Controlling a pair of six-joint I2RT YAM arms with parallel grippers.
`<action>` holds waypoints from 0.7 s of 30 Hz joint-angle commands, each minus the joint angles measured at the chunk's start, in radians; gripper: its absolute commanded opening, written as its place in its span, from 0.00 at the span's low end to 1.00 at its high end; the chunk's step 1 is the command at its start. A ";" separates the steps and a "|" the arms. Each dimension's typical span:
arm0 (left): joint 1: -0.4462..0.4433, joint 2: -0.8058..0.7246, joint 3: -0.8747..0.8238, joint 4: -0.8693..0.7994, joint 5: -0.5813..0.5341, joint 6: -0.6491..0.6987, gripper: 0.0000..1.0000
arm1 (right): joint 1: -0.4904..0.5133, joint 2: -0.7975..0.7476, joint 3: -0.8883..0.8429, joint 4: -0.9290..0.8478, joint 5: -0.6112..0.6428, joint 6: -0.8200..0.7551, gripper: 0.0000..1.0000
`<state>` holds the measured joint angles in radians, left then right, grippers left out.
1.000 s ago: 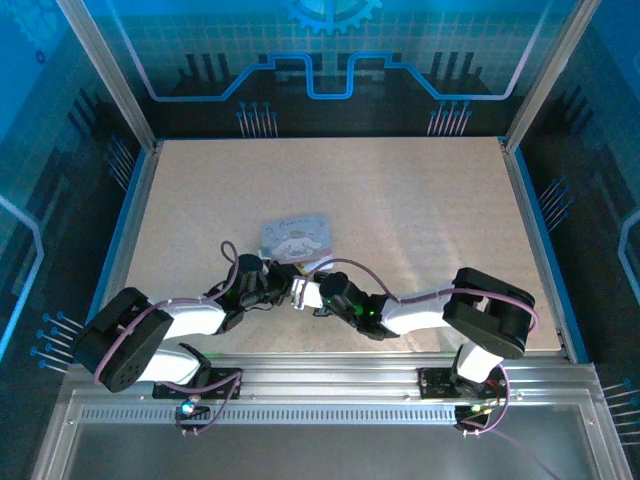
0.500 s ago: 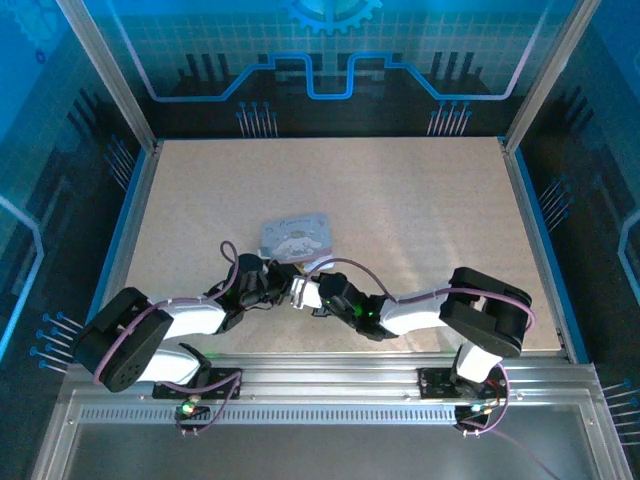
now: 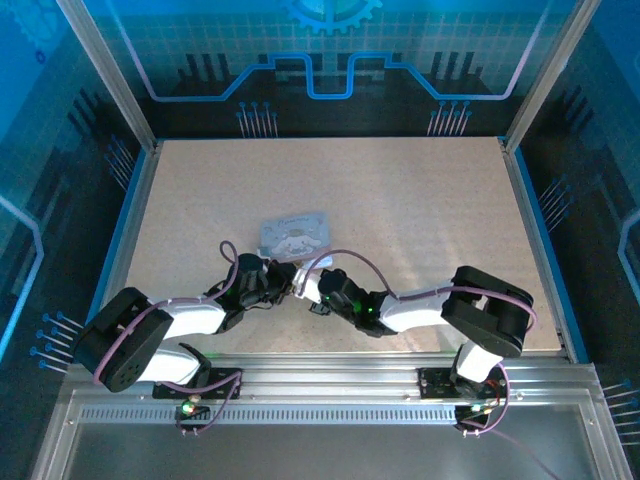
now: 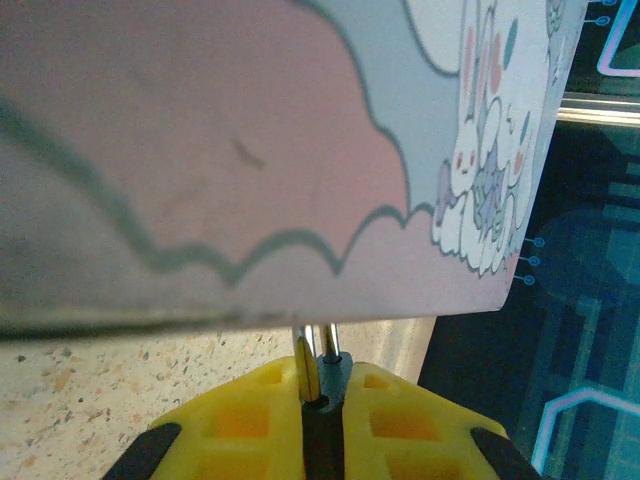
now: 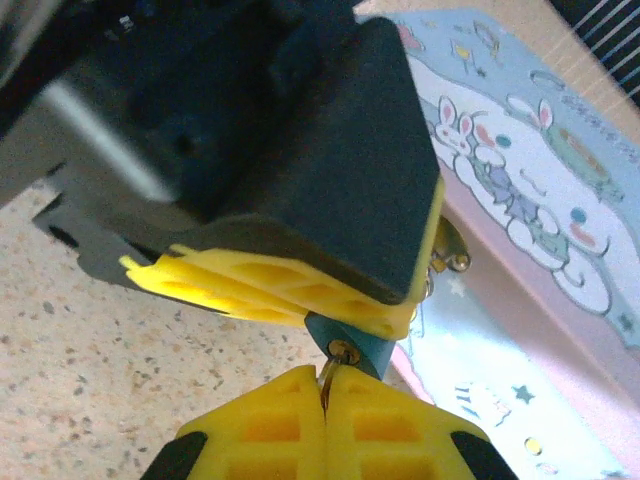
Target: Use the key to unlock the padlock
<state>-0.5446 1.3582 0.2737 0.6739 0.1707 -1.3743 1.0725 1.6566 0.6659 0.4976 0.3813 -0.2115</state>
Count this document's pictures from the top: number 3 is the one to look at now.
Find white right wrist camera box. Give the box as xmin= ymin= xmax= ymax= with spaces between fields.
xmin=291 ymin=267 xmax=315 ymax=300

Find blue right table edge strip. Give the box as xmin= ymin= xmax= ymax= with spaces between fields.
xmin=513 ymin=147 xmax=591 ymax=364

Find aluminium right frame post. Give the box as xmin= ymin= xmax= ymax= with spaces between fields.
xmin=502 ymin=0 xmax=602 ymax=152

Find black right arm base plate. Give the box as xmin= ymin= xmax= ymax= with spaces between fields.
xmin=417 ymin=367 xmax=507 ymax=401

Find aluminium left side rail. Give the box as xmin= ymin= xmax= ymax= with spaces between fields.
xmin=84 ymin=141 xmax=165 ymax=362

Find black right board with LEDs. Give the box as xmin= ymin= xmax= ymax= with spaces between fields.
xmin=453 ymin=402 xmax=494 ymax=426

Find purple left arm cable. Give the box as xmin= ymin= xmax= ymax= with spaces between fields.
xmin=92 ymin=240 xmax=245 ymax=436

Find aluminium left frame post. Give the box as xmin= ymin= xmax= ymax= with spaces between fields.
xmin=55 ymin=0 xmax=162 ymax=152

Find aluminium mounting rail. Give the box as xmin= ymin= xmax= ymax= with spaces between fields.
xmin=64 ymin=352 xmax=601 ymax=407

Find black left board with LEDs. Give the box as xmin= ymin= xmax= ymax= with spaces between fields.
xmin=174 ymin=397 xmax=211 ymax=425

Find slotted grey cable duct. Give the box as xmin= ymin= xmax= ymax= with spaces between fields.
xmin=78 ymin=405 xmax=459 ymax=424

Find grey metal panel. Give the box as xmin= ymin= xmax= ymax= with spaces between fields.
xmin=32 ymin=389 xmax=634 ymax=480

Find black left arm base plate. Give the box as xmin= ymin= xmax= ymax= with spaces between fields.
xmin=152 ymin=367 xmax=245 ymax=400

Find black board with leds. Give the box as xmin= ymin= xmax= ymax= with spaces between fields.
xmin=174 ymin=397 xmax=211 ymax=425
xmin=453 ymin=402 xmax=494 ymax=426

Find blue table edge strip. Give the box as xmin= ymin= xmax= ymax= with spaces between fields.
xmin=74 ymin=147 xmax=151 ymax=362
xmin=513 ymin=147 xmax=591 ymax=364

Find blue left table edge strip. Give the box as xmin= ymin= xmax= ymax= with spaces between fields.
xmin=74 ymin=147 xmax=151 ymax=362

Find aluminium right side rail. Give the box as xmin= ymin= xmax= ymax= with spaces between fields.
xmin=498 ymin=137 xmax=576 ymax=362

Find aluminium frame post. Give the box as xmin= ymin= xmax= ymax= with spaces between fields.
xmin=55 ymin=0 xmax=162 ymax=152
xmin=502 ymin=0 xmax=602 ymax=152

